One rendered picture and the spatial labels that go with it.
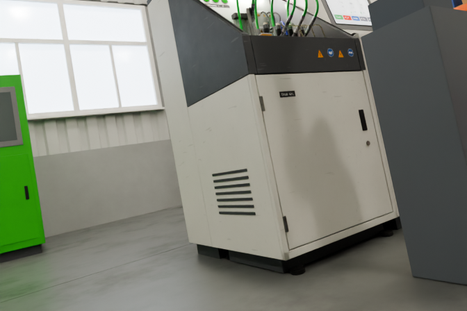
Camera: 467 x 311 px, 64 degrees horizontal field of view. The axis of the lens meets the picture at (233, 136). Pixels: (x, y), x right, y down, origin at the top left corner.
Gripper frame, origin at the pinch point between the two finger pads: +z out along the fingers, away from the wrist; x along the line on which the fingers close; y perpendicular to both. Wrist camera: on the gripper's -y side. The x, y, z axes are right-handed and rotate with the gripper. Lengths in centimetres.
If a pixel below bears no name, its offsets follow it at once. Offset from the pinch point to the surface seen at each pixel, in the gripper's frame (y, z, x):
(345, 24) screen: -25, 54, 49
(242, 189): 60, 57, -40
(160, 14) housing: -41, 9, -46
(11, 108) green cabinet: -149, 65, -212
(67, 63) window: -331, 111, -213
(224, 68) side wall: 28.1, 18.6, -26.1
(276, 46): 31.5, 17.2, -2.8
